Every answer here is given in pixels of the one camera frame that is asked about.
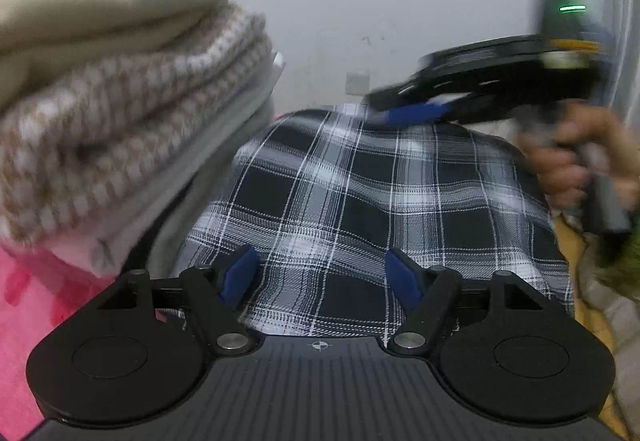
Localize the white wall socket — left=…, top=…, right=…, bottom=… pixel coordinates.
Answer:
left=345, top=70, right=371, bottom=97

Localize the stack of folded clothes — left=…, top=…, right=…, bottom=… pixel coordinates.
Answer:
left=1, top=0, right=283, bottom=276

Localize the person's right hand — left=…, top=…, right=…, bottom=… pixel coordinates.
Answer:
left=518, top=101, right=639, bottom=210

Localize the black white plaid shirt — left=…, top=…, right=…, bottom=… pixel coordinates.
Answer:
left=174, top=104, right=573, bottom=339

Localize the beige folded garment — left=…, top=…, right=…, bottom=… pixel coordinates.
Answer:
left=1, top=0, right=226, bottom=108

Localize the pink floral bed sheet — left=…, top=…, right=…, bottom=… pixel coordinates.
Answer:
left=0, top=250, right=113, bottom=440

